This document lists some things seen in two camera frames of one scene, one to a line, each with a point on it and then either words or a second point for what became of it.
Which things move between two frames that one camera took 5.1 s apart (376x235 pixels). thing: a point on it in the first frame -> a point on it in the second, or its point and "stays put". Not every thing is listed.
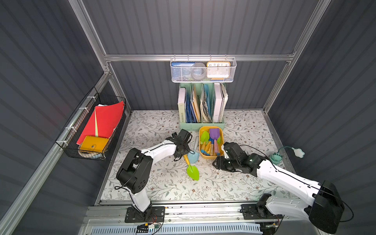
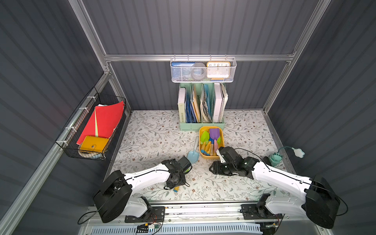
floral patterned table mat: [171, 180] stays put
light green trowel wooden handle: [204, 138] stays put
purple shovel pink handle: [214, 134] stays put
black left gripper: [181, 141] -> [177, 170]
